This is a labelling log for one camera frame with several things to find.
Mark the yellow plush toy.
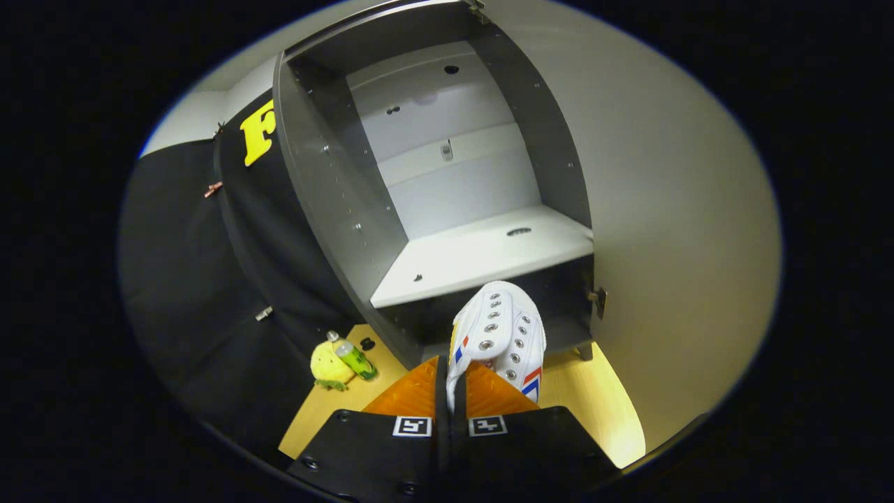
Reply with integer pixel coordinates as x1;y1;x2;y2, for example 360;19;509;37
310;340;350;391

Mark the black backdrop cloth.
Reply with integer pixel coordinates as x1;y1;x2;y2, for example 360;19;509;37
119;89;364;469

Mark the white cabinet shelf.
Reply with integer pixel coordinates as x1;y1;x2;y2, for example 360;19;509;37
369;205;594;309

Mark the green plastic bottle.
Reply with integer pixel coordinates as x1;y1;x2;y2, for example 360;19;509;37
326;330;379;381

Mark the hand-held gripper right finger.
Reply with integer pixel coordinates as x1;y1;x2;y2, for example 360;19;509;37
450;360;622;503

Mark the white sneaker shoe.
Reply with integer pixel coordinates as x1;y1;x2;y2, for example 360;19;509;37
446;281;547;413

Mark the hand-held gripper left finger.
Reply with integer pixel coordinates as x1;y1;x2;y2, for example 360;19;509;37
288;355;448;503

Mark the beige shoe cabinet door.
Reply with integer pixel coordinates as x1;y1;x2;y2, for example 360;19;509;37
482;0;783;451

